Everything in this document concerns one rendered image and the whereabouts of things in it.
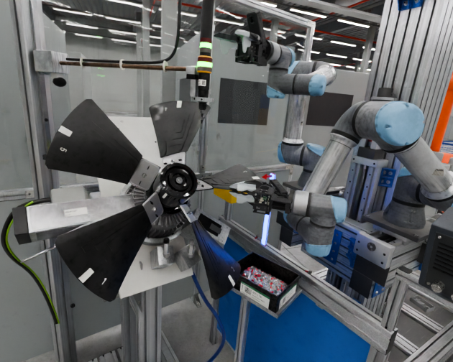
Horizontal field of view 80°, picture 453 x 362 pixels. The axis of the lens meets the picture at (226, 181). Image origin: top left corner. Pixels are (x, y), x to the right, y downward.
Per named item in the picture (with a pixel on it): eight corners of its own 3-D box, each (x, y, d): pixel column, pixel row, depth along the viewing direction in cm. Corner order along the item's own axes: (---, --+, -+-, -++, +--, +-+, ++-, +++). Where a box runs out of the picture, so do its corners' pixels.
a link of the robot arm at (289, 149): (300, 169, 148) (316, 59, 128) (274, 164, 155) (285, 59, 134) (305, 163, 158) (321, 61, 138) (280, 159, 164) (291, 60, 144)
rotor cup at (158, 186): (135, 185, 87) (146, 167, 77) (172, 169, 96) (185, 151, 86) (159, 223, 86) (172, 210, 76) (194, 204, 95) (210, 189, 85)
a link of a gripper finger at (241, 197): (224, 196, 88) (252, 200, 85) (230, 189, 93) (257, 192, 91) (224, 205, 89) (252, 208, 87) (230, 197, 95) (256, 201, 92)
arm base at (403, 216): (393, 211, 123) (399, 191, 120) (431, 225, 111) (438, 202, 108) (374, 216, 115) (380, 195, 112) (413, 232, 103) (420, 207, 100)
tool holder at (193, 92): (181, 99, 82) (182, 65, 80) (192, 100, 89) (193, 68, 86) (208, 102, 80) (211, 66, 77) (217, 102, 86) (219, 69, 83)
